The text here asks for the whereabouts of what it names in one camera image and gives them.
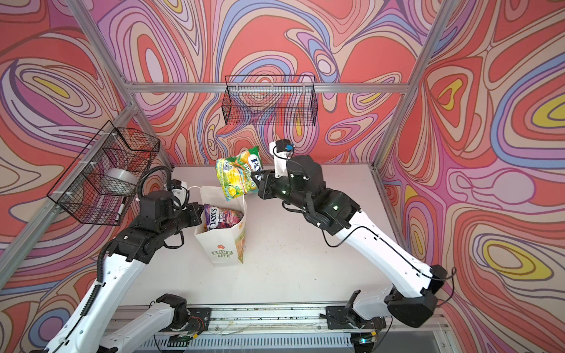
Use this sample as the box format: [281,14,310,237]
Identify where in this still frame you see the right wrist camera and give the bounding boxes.
[269,139,294,178]

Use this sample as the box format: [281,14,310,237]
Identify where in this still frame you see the marker pen in basket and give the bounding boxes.
[116,203,125,222]

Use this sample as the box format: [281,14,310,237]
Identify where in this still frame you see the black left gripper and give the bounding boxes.
[159,202,205,242]

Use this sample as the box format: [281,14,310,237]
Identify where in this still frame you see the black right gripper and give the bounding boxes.
[251,169,312,212]

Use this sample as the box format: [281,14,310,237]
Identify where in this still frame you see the black wire basket left wall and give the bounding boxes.
[47,121,160,226]

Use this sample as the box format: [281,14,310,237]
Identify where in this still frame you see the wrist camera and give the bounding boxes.
[171,179,190,205]
[269,139,294,178]

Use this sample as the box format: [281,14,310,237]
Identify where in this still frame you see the black wire basket back wall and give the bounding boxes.
[222,74,319,126]

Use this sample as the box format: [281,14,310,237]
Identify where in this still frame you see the yellow green candy packet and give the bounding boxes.
[215,146,263,201]

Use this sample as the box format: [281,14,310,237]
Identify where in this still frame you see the aluminium front rail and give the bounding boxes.
[128,302,458,352]

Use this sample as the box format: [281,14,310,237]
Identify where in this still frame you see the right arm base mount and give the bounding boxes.
[320,305,388,332]

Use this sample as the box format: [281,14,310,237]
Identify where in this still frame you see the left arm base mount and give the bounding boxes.
[158,307,212,334]

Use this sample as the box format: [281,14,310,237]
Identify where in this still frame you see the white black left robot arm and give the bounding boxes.
[43,166,204,352]

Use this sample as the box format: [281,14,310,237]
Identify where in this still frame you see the white tape roll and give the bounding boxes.
[101,168,138,197]

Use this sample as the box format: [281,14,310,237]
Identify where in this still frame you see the black wire basket wall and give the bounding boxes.
[222,74,319,126]
[47,121,160,226]

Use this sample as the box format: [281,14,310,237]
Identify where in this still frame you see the purple Fox's candy packet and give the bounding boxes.
[204,204,244,230]

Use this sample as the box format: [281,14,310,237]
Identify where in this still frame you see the white paper gift bag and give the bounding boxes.
[194,186,247,267]

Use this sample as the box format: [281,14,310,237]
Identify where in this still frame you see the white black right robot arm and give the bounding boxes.
[251,156,450,328]

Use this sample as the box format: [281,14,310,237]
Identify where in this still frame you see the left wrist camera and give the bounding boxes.
[171,179,190,205]

